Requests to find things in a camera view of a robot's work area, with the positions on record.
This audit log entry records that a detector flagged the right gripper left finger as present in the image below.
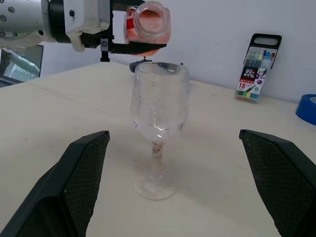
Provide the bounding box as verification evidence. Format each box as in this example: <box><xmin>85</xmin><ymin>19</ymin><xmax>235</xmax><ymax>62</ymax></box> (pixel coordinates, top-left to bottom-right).
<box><xmin>0</xmin><ymin>130</ymin><xmax>111</xmax><ymax>237</ymax></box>

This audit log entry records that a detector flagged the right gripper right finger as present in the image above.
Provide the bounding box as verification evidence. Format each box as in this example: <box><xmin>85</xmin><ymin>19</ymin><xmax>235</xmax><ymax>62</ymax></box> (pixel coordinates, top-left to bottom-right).
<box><xmin>238</xmin><ymin>129</ymin><xmax>316</xmax><ymax>237</ymax></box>

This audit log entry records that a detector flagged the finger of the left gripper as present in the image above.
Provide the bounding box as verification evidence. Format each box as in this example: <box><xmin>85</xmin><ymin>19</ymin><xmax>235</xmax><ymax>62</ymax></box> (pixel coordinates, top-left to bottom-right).
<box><xmin>112</xmin><ymin>0</ymin><xmax>147</xmax><ymax>11</ymax></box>
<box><xmin>114</xmin><ymin>40</ymin><xmax>168</xmax><ymax>55</ymax></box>

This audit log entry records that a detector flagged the bottle with orange liquid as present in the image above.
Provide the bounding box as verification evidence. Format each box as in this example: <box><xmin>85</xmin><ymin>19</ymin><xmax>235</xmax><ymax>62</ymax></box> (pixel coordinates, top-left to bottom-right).
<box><xmin>122</xmin><ymin>0</ymin><xmax>171</xmax><ymax>56</ymax></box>

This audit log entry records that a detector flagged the clear wine glass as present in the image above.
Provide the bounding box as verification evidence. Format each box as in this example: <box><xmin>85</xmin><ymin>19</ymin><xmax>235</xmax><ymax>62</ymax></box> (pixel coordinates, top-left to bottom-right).
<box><xmin>129</xmin><ymin>61</ymin><xmax>191</xmax><ymax>201</ymax></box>

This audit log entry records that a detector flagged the blue tape roll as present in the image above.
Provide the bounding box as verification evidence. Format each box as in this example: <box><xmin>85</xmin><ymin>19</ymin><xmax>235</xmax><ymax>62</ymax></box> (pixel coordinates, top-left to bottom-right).
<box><xmin>295</xmin><ymin>93</ymin><xmax>316</xmax><ymax>123</ymax></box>

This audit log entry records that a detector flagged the grey laptop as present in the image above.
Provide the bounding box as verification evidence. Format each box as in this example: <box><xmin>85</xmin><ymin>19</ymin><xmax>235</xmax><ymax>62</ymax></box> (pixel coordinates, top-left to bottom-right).
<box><xmin>0</xmin><ymin>44</ymin><xmax>45</xmax><ymax>88</ymax></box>

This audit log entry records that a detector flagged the marker pen set case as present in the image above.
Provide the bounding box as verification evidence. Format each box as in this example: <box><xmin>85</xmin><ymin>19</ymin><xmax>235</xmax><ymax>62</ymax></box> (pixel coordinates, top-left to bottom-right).
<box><xmin>235</xmin><ymin>33</ymin><xmax>282</xmax><ymax>102</ymax></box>

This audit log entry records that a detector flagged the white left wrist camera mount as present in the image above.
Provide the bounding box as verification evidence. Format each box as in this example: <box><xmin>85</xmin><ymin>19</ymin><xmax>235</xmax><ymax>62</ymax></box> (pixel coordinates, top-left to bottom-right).
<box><xmin>63</xmin><ymin>0</ymin><xmax>114</xmax><ymax>52</ymax></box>

